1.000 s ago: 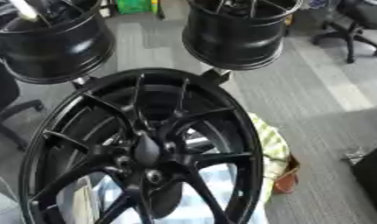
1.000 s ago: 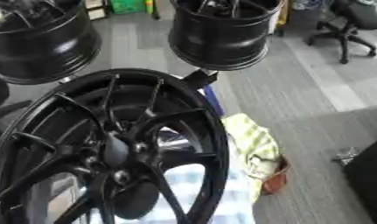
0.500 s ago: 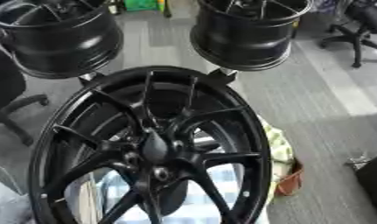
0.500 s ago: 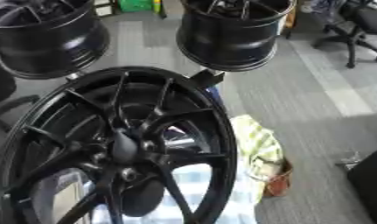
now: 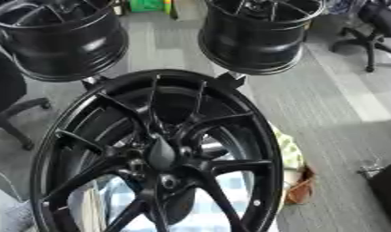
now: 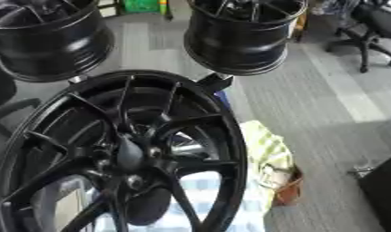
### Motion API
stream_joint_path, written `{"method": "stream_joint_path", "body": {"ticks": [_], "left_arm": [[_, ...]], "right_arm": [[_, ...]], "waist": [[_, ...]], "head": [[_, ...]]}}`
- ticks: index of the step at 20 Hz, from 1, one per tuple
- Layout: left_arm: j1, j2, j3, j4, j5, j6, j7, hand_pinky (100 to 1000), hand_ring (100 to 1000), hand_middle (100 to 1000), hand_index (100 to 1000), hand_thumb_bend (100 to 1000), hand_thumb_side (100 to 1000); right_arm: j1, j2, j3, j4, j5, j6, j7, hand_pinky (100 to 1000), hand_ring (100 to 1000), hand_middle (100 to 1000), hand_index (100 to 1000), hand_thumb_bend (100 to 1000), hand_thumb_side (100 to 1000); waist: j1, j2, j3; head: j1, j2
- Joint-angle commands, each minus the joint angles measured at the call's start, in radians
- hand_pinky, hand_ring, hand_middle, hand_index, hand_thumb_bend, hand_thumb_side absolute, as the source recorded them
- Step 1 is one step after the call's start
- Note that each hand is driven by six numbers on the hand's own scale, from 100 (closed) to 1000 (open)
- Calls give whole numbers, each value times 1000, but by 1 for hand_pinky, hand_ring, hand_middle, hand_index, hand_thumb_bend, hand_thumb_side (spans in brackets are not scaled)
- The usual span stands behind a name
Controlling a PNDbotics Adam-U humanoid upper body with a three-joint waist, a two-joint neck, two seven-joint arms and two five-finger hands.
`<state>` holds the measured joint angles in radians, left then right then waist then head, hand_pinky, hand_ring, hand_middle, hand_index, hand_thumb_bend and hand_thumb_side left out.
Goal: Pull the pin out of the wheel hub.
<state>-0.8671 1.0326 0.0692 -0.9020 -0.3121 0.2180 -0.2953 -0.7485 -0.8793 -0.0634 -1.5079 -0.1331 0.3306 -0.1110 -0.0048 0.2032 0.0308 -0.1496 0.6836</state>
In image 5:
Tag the large black spoked wheel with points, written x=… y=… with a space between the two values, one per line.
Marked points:
x=256 y=145

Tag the black wheel rim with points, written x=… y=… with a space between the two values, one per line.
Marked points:
x=60 y=51
x=251 y=42

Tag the yellow-green cloth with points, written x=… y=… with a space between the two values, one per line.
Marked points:
x=289 y=151

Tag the green box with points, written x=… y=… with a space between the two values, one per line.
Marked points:
x=145 y=5

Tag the brown bag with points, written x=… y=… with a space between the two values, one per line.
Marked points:
x=300 y=190

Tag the black office chair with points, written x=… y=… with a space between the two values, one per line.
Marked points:
x=370 y=45
x=5 y=87

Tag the black case with metal latch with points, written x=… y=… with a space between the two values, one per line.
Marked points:
x=386 y=196

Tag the black wheel stand bracket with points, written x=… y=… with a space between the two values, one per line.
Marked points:
x=231 y=80
x=92 y=82

